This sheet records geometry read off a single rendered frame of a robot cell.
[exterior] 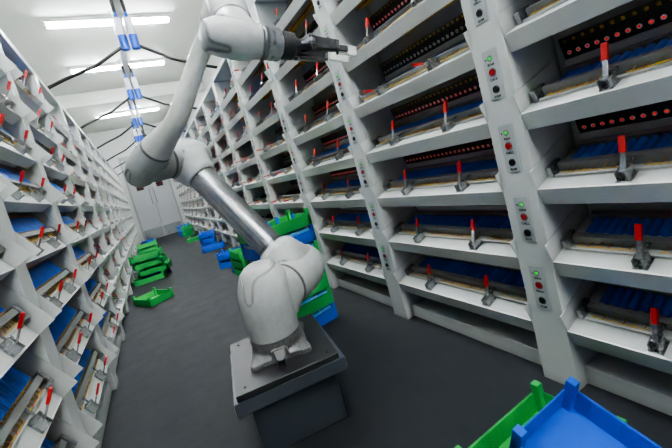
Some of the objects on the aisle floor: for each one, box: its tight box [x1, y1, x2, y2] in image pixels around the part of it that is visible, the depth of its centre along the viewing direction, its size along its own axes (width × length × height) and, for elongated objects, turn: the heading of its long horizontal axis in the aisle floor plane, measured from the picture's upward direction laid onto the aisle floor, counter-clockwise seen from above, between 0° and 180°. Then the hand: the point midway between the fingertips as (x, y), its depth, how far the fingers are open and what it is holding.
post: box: [298, 0, 425, 319], centre depth 156 cm, size 20×9×174 cm, turn 7°
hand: (343, 53), depth 111 cm, fingers open, 4 cm apart
